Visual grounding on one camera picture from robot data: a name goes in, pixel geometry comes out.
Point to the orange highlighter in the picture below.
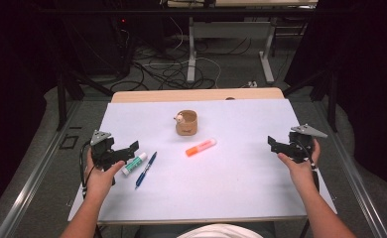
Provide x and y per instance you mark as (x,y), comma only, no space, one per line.
(200,147)

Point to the grey metal floor rail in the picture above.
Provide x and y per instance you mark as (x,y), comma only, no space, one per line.
(357,185)
(32,185)

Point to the wooden table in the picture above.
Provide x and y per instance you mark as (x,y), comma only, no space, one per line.
(181,95)

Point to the black metal crossbar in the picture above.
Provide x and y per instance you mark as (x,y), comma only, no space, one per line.
(181,11)

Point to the blue pen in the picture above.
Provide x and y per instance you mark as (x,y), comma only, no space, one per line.
(146,170)

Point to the round wooden pen holder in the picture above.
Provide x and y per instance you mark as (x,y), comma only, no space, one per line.
(186,125)

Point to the person's left hand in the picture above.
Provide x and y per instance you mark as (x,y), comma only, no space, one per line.
(100,181)

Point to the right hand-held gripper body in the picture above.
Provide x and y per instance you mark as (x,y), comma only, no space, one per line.
(301,145)

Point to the brown table grommet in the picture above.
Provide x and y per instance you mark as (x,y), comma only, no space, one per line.
(230,98)

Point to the black metal stand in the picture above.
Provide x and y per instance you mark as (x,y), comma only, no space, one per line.
(332,99)
(62,99)

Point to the green and white glue stick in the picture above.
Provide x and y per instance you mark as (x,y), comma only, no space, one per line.
(134,163)

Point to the person's right hand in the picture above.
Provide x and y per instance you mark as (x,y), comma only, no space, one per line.
(300,173)

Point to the white plug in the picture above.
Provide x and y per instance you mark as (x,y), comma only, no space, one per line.
(252,84)

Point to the black computer tower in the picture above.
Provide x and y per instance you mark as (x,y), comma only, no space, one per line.
(99,43)

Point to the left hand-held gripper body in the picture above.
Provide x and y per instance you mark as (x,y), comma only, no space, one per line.
(102,153)

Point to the desk with white legs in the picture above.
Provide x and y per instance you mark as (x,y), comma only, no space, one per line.
(191,49)

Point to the person's white shirt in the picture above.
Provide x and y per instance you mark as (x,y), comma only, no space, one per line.
(219,231)

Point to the white table mat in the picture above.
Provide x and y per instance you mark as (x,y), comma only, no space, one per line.
(214,185)

